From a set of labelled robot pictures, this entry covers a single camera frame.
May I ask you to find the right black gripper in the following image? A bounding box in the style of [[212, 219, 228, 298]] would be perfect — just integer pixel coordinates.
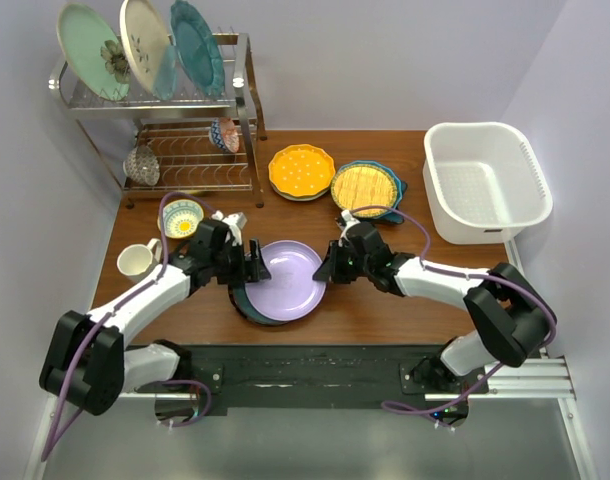
[[313, 240, 372, 285]]

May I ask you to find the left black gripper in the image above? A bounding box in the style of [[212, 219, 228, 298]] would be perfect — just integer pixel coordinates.
[[209, 237, 270, 285]]

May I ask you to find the dark blue speckled plate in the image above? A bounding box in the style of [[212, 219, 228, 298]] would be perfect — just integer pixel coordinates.
[[232, 282, 286, 326]]

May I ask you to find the purple plate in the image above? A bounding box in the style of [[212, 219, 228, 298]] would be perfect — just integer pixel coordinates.
[[245, 240, 326, 324]]

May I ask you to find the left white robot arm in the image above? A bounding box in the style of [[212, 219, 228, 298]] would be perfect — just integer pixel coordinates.
[[39, 213, 271, 416]]

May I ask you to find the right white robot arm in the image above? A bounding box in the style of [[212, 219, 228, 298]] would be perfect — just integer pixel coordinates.
[[313, 222, 557, 393]]

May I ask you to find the white plastic bin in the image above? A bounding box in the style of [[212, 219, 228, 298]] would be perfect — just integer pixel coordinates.
[[423, 122, 553, 245]]

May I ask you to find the dark blue scalloped plate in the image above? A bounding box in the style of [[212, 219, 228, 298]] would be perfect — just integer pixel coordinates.
[[356, 160, 408, 225]]

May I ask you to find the yellow woven pattern plate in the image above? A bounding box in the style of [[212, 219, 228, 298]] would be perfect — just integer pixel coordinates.
[[330, 161, 399, 218]]

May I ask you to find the yellow blue patterned bowl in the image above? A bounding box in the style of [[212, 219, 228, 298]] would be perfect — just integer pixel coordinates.
[[157, 199, 204, 240]]

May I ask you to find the orange dotted plate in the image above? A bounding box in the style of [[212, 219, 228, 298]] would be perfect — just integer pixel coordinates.
[[268, 144, 336, 196]]

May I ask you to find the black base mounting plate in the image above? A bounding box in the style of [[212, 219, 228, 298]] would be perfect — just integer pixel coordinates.
[[119, 343, 491, 419]]

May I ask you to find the cream ceramic mug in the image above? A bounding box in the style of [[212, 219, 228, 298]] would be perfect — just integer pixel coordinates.
[[116, 238, 162, 283]]

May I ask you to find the metal dish rack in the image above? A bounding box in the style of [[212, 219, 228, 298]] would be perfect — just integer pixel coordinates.
[[48, 32, 267, 208]]

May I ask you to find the blue orange patterned bowl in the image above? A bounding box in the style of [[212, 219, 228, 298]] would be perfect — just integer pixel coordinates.
[[209, 117, 240, 154]]

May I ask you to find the grey patterned bowl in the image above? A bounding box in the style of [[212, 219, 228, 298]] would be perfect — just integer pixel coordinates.
[[122, 145, 160, 186]]

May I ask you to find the small light blue plate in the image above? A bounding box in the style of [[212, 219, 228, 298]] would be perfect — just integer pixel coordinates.
[[153, 45, 177, 100]]

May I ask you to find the teal scalloped plate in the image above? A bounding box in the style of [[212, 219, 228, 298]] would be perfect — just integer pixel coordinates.
[[170, 1, 225, 99]]

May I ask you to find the cream floral plate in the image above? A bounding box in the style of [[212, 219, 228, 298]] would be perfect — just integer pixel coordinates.
[[119, 0, 172, 97]]

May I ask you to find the mint green flower plate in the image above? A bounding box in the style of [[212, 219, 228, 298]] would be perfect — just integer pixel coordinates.
[[57, 3, 129, 102]]

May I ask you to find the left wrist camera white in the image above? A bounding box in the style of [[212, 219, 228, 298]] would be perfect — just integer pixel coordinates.
[[211, 210, 247, 245]]

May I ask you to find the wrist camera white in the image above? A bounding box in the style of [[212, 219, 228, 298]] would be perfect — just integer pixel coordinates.
[[211, 210, 247, 245], [336, 210, 360, 238]]

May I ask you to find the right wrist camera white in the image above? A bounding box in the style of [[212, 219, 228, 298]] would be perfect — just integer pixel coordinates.
[[336, 210, 360, 238]]

